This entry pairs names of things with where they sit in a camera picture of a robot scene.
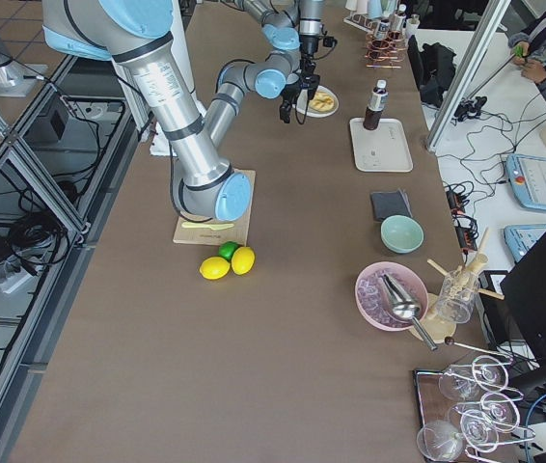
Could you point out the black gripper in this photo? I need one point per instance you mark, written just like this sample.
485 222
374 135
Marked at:
309 45
292 93

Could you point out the braided donut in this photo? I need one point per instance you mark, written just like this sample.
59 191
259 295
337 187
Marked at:
322 102

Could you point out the white bowl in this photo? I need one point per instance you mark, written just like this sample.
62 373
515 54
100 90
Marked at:
314 114

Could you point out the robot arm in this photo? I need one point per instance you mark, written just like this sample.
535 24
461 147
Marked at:
299 26
146 38

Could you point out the cream rabbit tray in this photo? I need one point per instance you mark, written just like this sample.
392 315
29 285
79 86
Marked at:
382 150

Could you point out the wine glass rack tray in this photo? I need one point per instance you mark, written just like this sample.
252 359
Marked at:
433 405

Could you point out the dark drink bottle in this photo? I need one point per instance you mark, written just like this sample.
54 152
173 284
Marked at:
376 105

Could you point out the bottle in copper rack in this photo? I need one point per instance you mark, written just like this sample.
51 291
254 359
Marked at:
382 28

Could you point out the black bag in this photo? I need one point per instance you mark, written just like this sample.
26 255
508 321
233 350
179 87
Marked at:
433 70

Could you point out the grey folded cloth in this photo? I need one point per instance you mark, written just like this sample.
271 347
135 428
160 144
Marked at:
388 204

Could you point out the wooden cutting board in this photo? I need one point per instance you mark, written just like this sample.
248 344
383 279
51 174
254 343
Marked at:
205 234

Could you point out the yellow plastic knife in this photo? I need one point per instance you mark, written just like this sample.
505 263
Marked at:
206 226

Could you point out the green lime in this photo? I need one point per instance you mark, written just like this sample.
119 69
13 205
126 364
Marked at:
227 249

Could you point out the yellow lemon far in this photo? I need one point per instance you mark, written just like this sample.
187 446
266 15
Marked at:
243 260

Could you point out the yellow lemon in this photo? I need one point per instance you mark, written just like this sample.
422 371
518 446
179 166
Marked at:
214 268
243 260

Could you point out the mint green bowl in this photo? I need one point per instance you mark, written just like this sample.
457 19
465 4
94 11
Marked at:
401 234

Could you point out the yellow lemon near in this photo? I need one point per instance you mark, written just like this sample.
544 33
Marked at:
214 268

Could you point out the black orange adapter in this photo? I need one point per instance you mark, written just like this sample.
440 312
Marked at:
465 226

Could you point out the pile of clear ice cubes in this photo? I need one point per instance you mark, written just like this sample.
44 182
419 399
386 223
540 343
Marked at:
374 304

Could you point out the pink bowl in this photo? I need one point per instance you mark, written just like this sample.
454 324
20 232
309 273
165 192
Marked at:
406 277

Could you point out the metal ice scoop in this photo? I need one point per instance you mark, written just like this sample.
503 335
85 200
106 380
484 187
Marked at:
404 307

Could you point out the clear glass mug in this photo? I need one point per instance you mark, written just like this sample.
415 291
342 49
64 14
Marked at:
456 300

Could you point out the wooden cup stand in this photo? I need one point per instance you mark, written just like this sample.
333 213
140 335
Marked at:
475 266

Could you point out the blue teach pendant upper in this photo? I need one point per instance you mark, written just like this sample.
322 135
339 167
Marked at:
527 178

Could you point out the blue teach pendant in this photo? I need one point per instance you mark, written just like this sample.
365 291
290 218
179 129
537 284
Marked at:
527 178
520 238

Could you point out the blue teach pendant lower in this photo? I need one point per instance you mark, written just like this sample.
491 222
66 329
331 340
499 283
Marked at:
520 238

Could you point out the wine glass top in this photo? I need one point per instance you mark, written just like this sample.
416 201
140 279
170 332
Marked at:
467 382

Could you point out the wine glass middle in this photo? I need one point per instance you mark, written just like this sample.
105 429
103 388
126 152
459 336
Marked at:
499 409

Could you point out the wine glass bottom left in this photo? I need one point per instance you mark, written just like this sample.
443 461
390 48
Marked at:
440 441

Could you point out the wine glass lower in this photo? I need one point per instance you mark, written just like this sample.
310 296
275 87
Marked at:
478 430

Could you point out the copper wire bottle rack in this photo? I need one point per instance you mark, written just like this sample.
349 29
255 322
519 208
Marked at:
385 51

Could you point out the aluminium frame post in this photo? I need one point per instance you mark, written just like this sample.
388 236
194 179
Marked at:
465 72

